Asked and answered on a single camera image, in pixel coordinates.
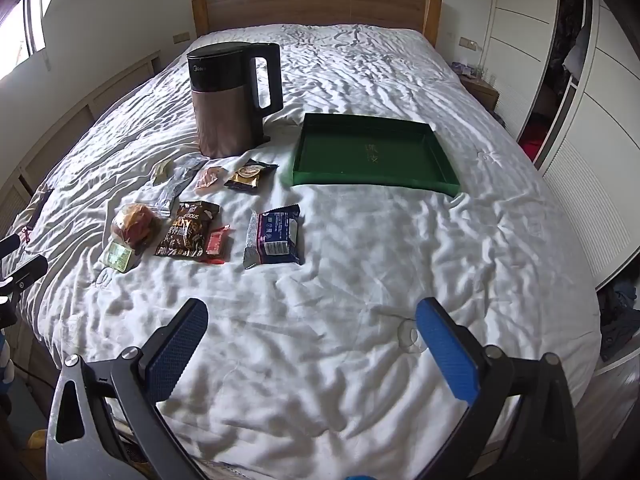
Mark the dark blue snack packet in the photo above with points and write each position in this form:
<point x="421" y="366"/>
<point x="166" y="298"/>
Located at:
<point x="275" y="235"/>

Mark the black and copper electric kettle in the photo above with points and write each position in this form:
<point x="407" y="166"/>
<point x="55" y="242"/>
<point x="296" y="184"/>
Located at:
<point x="225" y="105"/>

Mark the green tray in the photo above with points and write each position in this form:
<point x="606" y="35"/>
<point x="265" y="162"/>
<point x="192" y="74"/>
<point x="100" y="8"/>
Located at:
<point x="370" y="160"/>

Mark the window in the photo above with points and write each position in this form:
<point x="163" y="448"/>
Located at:
<point x="20" y="25"/>

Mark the small red snack packet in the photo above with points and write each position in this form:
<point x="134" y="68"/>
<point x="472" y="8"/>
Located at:
<point x="218" y="245"/>

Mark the hanging clothes in wardrobe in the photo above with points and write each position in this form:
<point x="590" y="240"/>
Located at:
<point x="565" y="50"/>

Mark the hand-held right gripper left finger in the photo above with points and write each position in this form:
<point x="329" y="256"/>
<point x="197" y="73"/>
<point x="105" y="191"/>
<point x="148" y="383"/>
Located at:
<point x="175" y="355"/>

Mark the brown snack bag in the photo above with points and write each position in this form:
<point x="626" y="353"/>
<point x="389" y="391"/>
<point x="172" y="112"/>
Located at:
<point x="186" y="230"/>

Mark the dark blue cookie packet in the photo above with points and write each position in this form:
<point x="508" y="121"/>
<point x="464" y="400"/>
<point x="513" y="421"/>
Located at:
<point x="248" y="174"/>

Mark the wooden headboard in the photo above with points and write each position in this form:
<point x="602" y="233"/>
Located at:
<point x="320" y="5"/>

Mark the small cream snack packet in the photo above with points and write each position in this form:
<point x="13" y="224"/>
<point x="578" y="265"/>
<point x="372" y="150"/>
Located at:
<point x="162" y="170"/>

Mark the bed with white sheet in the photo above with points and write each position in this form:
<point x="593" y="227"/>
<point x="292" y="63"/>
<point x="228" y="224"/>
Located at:
<point x="350" y="285"/>

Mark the white wardrobe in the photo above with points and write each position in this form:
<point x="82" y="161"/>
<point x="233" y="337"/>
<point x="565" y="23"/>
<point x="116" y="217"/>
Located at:
<point x="600" y="160"/>

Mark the long silver snack packet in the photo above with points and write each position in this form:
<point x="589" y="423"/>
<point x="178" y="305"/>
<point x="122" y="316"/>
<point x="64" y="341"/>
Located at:
<point x="177" y="185"/>

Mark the purple tissue box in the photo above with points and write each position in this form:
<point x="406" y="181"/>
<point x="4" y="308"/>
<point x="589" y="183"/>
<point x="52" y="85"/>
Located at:
<point x="457" y="66"/>

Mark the wall socket plate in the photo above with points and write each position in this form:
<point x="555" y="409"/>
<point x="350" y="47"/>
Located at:
<point x="181" y="37"/>
<point x="466" y="42"/>

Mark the small green snack packet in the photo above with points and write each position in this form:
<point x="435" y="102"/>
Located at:
<point x="117" y="256"/>

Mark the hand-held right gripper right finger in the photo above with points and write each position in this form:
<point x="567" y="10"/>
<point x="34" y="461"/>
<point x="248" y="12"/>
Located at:
<point x="447" y="355"/>

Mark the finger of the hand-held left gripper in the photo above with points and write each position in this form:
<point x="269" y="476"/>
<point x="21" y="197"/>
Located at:
<point x="9" y="246"/>
<point x="25" y="272"/>

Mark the wooden nightstand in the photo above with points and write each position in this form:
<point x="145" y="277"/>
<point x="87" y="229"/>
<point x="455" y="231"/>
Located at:
<point x="482" y="92"/>

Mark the pink snack packet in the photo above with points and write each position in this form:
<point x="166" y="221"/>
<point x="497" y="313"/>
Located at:
<point x="209" y="177"/>

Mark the bread in clear wrap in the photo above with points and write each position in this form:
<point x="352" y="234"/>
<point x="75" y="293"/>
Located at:
<point x="132" y="225"/>

